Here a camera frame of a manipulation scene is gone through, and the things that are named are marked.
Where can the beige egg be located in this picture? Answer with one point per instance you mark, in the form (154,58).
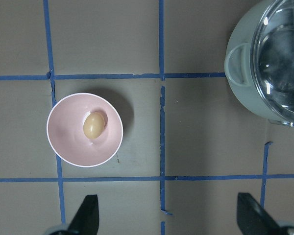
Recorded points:
(94,125)

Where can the grey-green pot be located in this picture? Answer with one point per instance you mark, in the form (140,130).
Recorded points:
(237,64)

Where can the clear glass pot lid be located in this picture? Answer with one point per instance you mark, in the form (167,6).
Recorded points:
(273,59)

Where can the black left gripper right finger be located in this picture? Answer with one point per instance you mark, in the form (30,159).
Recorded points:
(252,219)

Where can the pink ceramic bowl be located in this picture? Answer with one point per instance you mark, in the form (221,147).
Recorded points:
(65,130)

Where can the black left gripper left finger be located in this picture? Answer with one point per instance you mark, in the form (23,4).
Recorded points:
(86,220)

